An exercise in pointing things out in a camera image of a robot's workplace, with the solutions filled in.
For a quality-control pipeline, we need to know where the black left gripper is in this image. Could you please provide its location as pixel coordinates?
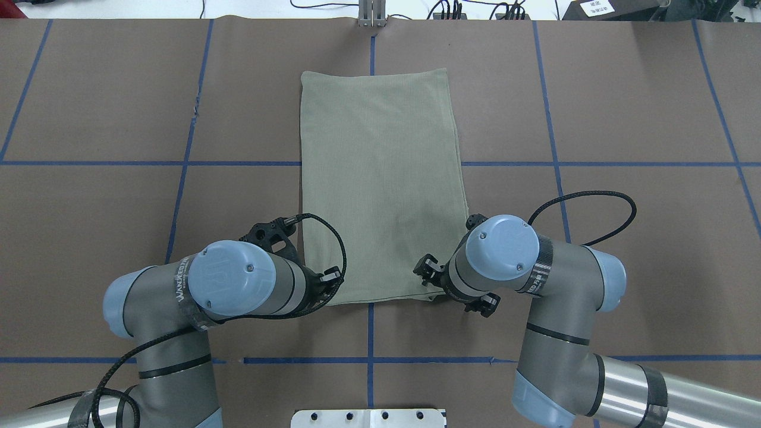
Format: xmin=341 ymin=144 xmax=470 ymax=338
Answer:
xmin=239 ymin=218 xmax=344 ymax=313

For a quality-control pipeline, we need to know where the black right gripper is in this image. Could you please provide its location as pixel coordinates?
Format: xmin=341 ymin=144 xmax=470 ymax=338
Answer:
xmin=413 ymin=214 xmax=500 ymax=317

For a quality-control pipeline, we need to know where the olive green long-sleeve shirt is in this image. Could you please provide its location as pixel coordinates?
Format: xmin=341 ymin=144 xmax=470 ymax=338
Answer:
xmin=300 ymin=68 xmax=468 ymax=306

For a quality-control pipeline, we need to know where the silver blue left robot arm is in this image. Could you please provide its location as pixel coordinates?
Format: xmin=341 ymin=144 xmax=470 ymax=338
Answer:
xmin=2 ymin=213 xmax=347 ymax=427

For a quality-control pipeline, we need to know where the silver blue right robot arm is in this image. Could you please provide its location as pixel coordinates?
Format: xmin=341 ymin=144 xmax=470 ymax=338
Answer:
xmin=413 ymin=215 xmax=760 ymax=427

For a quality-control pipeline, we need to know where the black box with label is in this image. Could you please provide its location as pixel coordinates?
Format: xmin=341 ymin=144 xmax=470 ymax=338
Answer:
xmin=561 ymin=1 xmax=661 ymax=21

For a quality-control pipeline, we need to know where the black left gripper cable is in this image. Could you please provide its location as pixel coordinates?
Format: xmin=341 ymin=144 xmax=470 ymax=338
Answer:
xmin=24 ymin=213 xmax=347 ymax=428

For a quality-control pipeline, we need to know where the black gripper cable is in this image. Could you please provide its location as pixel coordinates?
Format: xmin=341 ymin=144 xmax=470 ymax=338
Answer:
xmin=24 ymin=213 xmax=347 ymax=428
xmin=527 ymin=190 xmax=637 ymax=247

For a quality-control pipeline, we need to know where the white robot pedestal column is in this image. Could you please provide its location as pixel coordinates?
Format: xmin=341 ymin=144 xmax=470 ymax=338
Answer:
xmin=290 ymin=407 xmax=448 ymax=427

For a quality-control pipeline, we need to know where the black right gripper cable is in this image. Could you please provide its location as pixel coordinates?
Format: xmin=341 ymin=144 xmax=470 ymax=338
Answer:
xmin=527 ymin=190 xmax=637 ymax=247

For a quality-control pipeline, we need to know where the aluminium frame post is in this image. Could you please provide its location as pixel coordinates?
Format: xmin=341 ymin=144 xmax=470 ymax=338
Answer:
xmin=357 ymin=0 xmax=388 ymax=28

